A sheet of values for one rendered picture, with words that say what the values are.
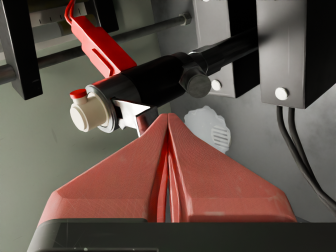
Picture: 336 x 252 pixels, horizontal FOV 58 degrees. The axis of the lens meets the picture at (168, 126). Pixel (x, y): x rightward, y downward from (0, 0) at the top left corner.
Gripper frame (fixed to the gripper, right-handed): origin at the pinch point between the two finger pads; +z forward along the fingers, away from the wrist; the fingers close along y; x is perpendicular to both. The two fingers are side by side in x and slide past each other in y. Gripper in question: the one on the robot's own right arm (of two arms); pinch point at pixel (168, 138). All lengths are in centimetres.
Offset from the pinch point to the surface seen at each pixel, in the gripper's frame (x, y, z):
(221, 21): 0.0, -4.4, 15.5
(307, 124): 15.6, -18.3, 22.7
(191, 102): 20.8, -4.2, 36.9
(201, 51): 0.3, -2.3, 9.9
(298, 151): 7.4, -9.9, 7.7
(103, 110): 0.9, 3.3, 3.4
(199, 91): 0.7, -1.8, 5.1
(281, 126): 6.9, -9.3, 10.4
